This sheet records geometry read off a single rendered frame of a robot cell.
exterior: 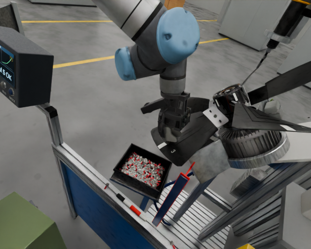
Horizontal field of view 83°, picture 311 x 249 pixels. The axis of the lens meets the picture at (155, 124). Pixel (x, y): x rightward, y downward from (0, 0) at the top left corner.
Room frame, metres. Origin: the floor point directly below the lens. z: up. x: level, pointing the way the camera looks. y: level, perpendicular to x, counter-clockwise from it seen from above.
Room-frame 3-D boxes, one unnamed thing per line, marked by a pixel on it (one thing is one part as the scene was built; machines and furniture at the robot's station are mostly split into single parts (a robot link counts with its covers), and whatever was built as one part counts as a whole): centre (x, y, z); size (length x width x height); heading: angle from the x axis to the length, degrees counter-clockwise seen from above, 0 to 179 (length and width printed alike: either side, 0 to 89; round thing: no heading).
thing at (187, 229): (0.60, -0.48, 0.04); 0.62 x 0.46 x 0.08; 66
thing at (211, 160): (0.50, -0.25, 0.98); 0.20 x 0.16 x 0.20; 66
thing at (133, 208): (0.27, 0.00, 0.87); 0.14 x 0.01 x 0.01; 66
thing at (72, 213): (0.45, 0.39, 0.39); 0.04 x 0.04 x 0.78; 66
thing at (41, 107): (0.49, 0.48, 1.04); 0.24 x 0.03 x 0.03; 66
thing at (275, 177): (0.55, -0.60, 0.57); 0.09 x 0.04 x 1.15; 156
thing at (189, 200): (0.64, -0.39, 0.45); 0.09 x 0.04 x 0.91; 156
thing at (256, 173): (0.63, -0.64, 0.73); 0.15 x 0.09 x 0.22; 66
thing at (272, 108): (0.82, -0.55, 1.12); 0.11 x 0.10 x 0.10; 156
